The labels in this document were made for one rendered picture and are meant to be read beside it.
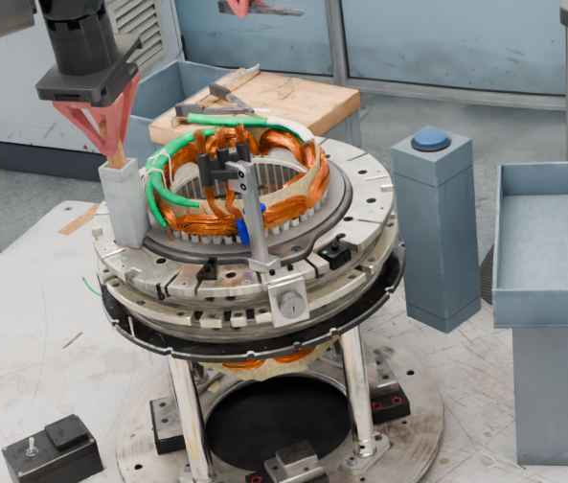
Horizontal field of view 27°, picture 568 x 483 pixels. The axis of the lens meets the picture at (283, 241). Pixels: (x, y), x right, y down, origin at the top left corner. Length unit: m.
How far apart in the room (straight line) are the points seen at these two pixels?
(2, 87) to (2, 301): 2.08
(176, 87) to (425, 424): 0.63
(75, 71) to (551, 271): 0.51
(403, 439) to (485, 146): 2.37
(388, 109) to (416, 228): 2.47
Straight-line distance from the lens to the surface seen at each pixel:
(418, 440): 1.38
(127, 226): 1.21
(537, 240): 1.29
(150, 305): 1.19
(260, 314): 1.15
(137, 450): 1.43
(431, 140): 1.46
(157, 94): 1.71
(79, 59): 1.11
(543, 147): 3.66
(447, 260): 1.51
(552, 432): 1.34
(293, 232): 1.18
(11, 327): 1.74
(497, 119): 3.84
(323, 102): 1.53
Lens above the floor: 1.71
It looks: 31 degrees down
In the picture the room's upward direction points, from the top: 9 degrees counter-clockwise
